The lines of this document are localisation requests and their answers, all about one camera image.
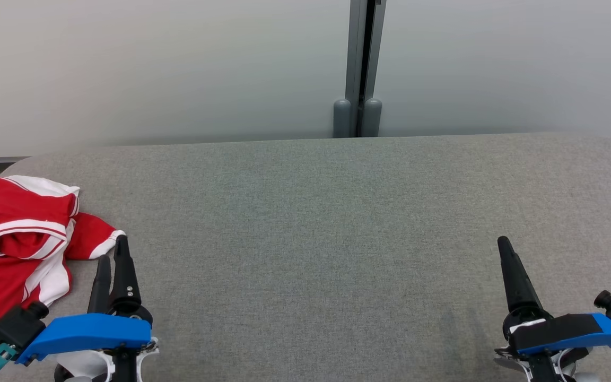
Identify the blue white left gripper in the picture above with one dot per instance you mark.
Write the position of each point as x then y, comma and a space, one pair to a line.
88, 331

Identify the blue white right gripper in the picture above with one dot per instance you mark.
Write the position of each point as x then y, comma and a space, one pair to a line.
560, 331

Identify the red garment with white stripe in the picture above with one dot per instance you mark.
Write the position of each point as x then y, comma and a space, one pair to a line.
88, 236

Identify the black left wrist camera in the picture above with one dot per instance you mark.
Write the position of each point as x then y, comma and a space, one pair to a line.
14, 329

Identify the grey cylindrical post cap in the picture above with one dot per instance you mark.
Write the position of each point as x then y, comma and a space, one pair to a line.
373, 119
342, 119

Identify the grey metal partition post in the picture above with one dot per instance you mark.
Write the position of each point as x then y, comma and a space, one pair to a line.
355, 53

